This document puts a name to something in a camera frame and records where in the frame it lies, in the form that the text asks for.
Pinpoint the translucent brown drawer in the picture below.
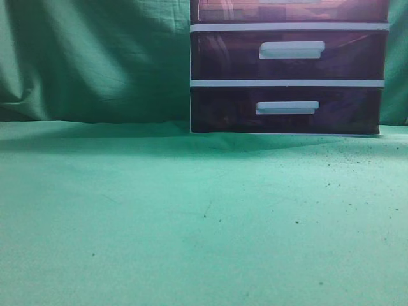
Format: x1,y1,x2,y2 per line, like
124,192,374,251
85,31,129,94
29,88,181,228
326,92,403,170
190,0,390,24
191,31,387,80
191,87,382,135

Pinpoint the green cloth table cover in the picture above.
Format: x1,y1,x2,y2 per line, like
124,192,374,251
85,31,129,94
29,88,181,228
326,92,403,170
1,122,407,305

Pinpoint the green cloth backdrop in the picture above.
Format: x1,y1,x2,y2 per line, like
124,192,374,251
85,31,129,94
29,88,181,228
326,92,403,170
0,0,408,126

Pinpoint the white drawer cabinet frame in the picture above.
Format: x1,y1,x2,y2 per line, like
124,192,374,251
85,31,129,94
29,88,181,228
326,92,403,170
190,16,390,135

